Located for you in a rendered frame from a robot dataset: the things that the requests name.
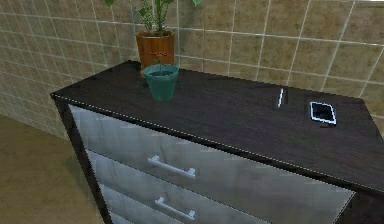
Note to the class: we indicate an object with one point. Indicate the teal flowerpot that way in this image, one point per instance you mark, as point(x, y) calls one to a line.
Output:
point(162, 85)

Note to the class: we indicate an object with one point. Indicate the dark chest of drawers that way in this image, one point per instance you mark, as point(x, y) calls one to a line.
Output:
point(213, 133)

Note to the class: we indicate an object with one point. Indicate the brown potted house plant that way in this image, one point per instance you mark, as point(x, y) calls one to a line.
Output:
point(156, 46)

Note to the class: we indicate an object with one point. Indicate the white pen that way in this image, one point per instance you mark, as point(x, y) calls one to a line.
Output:
point(280, 97)

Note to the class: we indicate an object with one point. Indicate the white-edged black phone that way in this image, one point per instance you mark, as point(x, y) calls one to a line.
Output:
point(322, 112)

